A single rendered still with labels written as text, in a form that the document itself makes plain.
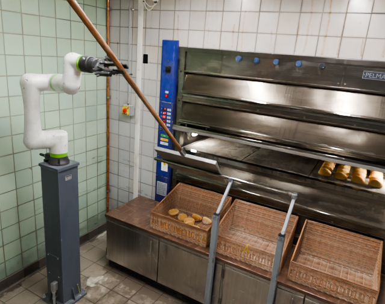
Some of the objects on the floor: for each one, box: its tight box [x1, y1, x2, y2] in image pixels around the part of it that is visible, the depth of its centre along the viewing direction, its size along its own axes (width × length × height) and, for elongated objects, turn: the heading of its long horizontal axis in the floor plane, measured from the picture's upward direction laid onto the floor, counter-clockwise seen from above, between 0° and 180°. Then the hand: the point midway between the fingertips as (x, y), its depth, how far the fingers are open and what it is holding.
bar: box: [154, 157, 298, 304], centre depth 263 cm, size 31×127×118 cm, turn 46°
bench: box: [105, 195, 385, 304], centre depth 282 cm, size 56×242×58 cm, turn 46°
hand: (120, 68), depth 174 cm, fingers closed on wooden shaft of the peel, 3 cm apart
